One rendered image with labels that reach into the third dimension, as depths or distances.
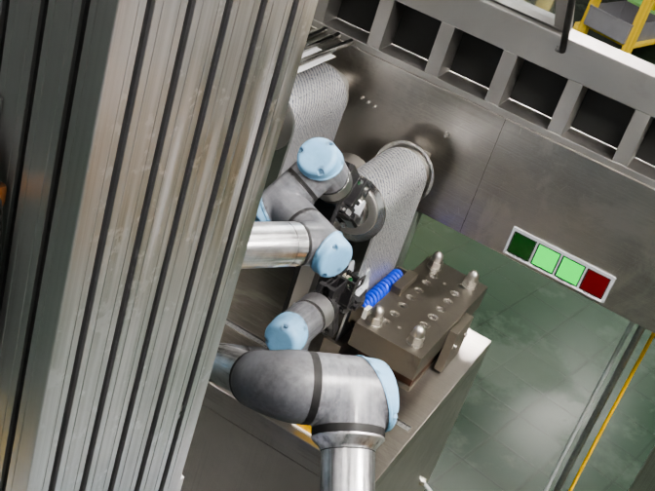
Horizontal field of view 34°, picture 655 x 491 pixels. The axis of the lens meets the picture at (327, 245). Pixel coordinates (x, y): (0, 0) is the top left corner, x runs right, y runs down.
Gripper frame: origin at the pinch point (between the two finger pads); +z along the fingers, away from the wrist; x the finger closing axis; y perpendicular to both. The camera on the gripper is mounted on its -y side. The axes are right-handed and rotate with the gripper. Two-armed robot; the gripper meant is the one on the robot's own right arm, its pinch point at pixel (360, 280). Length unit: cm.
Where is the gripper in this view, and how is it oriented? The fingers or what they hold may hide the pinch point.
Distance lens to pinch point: 228.0
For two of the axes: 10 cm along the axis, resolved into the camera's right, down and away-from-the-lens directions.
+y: 2.7, -8.2, -5.0
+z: 4.7, -3.4, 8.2
